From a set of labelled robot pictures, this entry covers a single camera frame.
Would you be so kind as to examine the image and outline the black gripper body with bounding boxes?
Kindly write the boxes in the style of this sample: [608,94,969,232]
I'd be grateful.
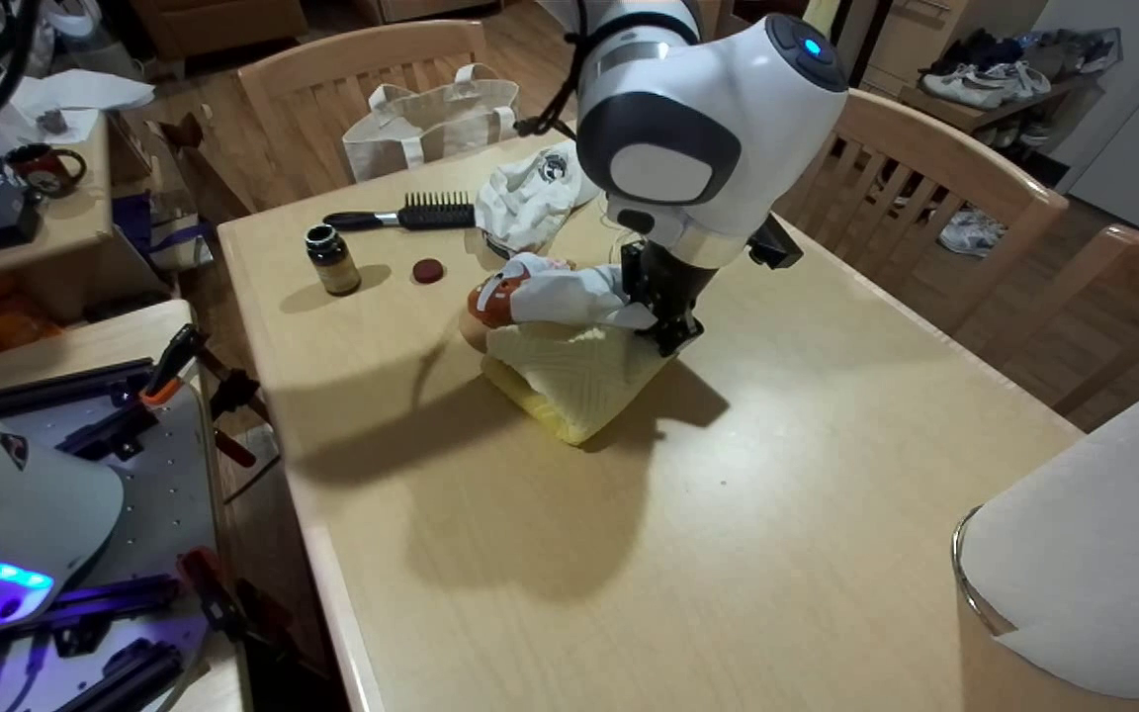
[618,232,720,319]

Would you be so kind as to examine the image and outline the yellow towel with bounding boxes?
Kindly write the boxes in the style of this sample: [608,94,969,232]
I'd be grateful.
[480,314,681,453]

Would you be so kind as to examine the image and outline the crumpled white plastic bag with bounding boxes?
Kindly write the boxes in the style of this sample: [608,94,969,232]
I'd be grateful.
[472,140,601,263]

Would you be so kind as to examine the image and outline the black hair brush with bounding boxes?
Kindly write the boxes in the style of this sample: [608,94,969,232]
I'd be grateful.
[320,191,484,236]

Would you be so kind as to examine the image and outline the light wooden chair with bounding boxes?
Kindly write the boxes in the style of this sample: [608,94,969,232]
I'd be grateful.
[772,83,1074,338]
[228,12,495,213]
[956,219,1139,434]

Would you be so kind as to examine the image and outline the grey white sneaker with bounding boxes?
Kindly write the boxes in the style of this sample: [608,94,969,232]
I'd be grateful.
[933,207,1012,263]

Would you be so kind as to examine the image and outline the dark glass bottle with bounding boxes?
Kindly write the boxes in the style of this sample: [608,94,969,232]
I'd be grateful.
[299,219,369,300]

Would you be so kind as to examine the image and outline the wooden drawer cabinet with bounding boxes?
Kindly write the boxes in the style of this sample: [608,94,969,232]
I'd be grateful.
[858,0,995,99]

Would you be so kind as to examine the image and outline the wooden shoe rack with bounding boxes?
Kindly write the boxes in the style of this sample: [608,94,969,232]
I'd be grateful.
[892,23,1126,140]

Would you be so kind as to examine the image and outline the white sneakers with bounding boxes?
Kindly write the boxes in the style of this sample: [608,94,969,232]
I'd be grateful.
[916,53,1065,110]

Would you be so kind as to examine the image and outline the black bar clamp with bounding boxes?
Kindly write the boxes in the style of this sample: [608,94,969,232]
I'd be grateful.
[203,363,271,476]
[174,542,266,645]
[56,319,213,466]

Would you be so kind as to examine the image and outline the blue white bag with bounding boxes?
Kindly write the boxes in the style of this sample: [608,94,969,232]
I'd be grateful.
[111,193,221,276]

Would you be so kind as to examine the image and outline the brown wooden cabinet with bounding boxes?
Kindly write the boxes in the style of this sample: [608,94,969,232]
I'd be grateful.
[129,0,314,64]

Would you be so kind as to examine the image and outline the grey robot mounting plate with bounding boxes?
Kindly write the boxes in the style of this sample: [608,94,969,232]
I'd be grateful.
[0,372,237,712]

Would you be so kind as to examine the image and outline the wooden robot side table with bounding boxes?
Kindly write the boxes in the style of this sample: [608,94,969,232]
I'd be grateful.
[0,297,256,712]

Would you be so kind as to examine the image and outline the wooden desk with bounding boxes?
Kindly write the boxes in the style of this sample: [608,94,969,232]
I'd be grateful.
[0,110,126,319]

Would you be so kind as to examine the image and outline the white paper sheet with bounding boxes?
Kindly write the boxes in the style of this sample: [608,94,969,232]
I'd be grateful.
[0,64,159,136]

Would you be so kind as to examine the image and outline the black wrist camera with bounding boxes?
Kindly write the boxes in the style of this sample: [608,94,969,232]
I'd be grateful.
[745,213,812,276]

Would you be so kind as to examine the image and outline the black coiled cable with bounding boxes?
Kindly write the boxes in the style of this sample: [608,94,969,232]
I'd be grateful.
[0,140,93,207]

